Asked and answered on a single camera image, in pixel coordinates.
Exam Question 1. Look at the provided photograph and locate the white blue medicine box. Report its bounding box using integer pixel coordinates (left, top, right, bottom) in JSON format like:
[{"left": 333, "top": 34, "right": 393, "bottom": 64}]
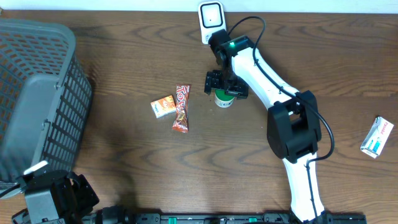
[{"left": 360, "top": 116, "right": 394, "bottom": 159}]

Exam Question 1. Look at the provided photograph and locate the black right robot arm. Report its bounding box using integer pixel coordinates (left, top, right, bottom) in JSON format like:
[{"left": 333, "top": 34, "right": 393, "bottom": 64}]
[{"left": 204, "top": 29, "right": 325, "bottom": 223}]

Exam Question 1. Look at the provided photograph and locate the grey plastic basket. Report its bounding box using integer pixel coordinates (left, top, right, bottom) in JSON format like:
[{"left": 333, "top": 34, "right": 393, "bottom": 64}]
[{"left": 1, "top": 19, "right": 93, "bottom": 199}]

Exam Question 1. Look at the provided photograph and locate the green lid white jar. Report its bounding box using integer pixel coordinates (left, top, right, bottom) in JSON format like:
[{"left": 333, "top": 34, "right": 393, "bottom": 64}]
[{"left": 215, "top": 90, "right": 235, "bottom": 108}]

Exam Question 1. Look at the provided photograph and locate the orange chocolate bar wrapper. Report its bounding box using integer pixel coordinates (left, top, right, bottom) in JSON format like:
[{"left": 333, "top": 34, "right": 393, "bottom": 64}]
[{"left": 172, "top": 84, "right": 191, "bottom": 133}]

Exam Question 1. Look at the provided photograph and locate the small orange snack packet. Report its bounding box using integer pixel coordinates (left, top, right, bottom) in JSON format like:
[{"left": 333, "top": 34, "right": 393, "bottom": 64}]
[{"left": 150, "top": 95, "right": 176, "bottom": 118}]

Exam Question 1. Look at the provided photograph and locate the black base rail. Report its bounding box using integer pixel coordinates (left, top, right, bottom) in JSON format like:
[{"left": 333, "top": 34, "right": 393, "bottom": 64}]
[{"left": 82, "top": 205, "right": 368, "bottom": 224}]

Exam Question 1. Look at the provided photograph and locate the white barcode scanner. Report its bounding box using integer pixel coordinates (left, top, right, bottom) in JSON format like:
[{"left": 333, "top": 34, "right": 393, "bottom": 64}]
[{"left": 198, "top": 1, "right": 226, "bottom": 45}]

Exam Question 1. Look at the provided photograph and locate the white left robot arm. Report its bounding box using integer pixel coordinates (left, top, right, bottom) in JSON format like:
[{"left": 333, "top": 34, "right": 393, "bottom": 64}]
[{"left": 11, "top": 170, "right": 100, "bottom": 224}]

